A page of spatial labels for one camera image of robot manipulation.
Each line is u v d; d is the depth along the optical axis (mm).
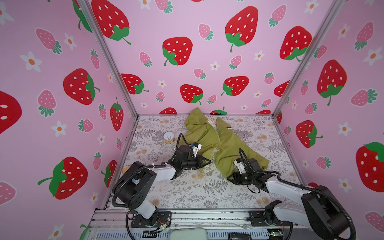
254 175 687
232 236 705
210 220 751
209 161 834
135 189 452
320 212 420
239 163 824
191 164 761
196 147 818
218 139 991
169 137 1005
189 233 676
